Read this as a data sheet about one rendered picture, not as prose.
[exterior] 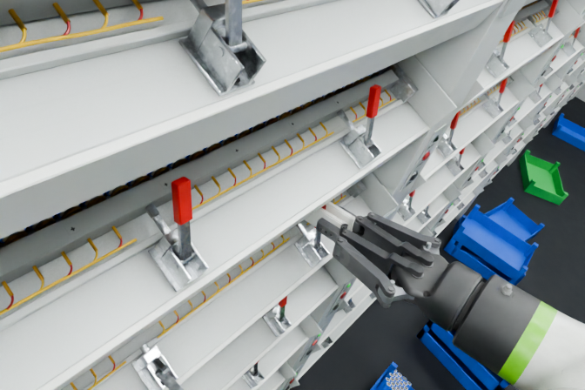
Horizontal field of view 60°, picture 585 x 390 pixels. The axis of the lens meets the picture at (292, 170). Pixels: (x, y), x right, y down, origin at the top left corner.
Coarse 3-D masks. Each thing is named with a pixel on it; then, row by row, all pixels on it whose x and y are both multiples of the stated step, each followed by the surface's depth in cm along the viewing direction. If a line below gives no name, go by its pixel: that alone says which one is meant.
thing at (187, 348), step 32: (352, 192) 80; (384, 192) 79; (256, 256) 66; (288, 256) 69; (256, 288) 64; (288, 288) 66; (160, 320) 56; (192, 320) 58; (224, 320) 60; (256, 320) 62; (128, 352) 53; (192, 352) 56; (128, 384) 51
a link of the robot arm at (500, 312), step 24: (480, 288) 55; (504, 288) 53; (480, 312) 52; (504, 312) 51; (528, 312) 51; (456, 336) 54; (480, 336) 52; (504, 336) 51; (480, 360) 53; (504, 360) 51
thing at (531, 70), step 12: (576, 0) 113; (564, 36) 118; (552, 48) 120; (540, 60) 123; (528, 72) 126; (540, 72) 125; (504, 120) 134; (492, 132) 137; (468, 168) 146; (456, 180) 150; (432, 228) 163
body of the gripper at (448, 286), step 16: (400, 272) 58; (432, 272) 59; (448, 272) 56; (464, 272) 56; (416, 288) 56; (432, 288) 57; (448, 288) 55; (464, 288) 54; (416, 304) 57; (432, 304) 55; (448, 304) 54; (464, 304) 54; (432, 320) 57; (448, 320) 55
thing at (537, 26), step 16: (544, 0) 115; (560, 0) 115; (528, 16) 106; (544, 16) 117; (560, 16) 116; (576, 16) 114; (512, 32) 102; (528, 32) 107; (544, 32) 105; (560, 32) 117; (496, 48) 93; (512, 48) 98; (528, 48) 102; (544, 48) 107; (496, 64) 87; (512, 64) 94; (480, 80) 84; (496, 80) 87; (480, 96) 90
